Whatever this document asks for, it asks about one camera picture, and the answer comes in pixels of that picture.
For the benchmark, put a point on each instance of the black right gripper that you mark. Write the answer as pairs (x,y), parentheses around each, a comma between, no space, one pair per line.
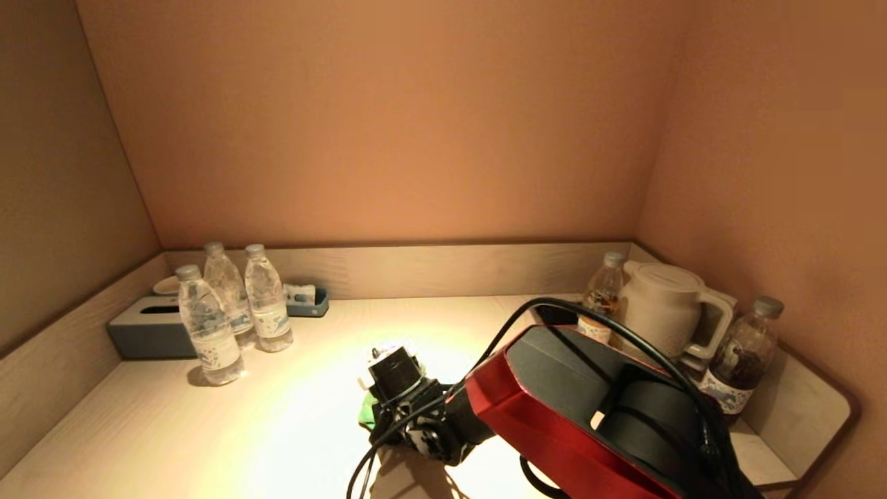
(409,416)

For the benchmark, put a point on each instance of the green microfibre cloth black trim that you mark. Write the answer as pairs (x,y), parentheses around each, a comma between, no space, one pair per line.
(367,410)

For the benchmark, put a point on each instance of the small blue tray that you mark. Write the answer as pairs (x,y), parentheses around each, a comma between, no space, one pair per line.
(316,308)

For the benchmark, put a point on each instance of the white sachet packet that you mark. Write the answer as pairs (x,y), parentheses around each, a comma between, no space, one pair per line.
(298,293)

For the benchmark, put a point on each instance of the black recessed socket panel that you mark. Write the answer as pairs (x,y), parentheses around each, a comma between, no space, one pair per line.
(561,315)

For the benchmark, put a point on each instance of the large clear water bottle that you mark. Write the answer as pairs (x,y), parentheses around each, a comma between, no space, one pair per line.
(208,333)

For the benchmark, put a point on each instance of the amber tea bottle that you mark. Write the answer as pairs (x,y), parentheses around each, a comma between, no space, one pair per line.
(603,298)

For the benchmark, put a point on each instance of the grey tissue box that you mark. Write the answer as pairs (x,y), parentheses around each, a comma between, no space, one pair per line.
(145,334)

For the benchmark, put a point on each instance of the small white saucer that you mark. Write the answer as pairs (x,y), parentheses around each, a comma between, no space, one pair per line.
(166,284)

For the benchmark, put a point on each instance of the white electric kettle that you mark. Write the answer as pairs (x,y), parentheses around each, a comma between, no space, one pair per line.
(662,305)

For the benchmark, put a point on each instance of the dark tea bottle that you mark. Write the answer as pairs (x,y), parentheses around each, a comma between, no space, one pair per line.
(738,360)

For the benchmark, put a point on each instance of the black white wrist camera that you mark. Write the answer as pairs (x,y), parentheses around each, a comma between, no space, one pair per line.
(395,374)

